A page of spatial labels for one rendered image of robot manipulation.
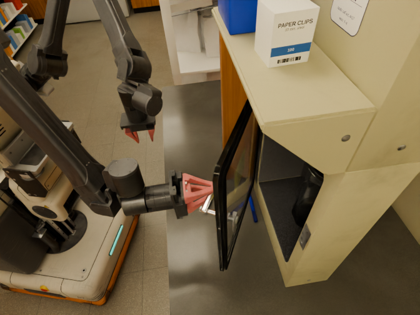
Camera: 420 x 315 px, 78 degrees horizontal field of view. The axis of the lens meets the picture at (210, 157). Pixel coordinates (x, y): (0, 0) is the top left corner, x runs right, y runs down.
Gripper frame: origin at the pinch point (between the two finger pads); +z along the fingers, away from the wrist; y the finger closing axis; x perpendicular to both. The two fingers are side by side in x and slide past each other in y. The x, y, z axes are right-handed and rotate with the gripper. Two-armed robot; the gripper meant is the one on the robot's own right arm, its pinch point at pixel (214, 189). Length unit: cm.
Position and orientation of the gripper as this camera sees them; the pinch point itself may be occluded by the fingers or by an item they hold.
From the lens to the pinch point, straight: 57.8
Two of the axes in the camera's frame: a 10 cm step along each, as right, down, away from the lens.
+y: -0.6, -6.7, -7.4
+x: -1.4, -7.3, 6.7
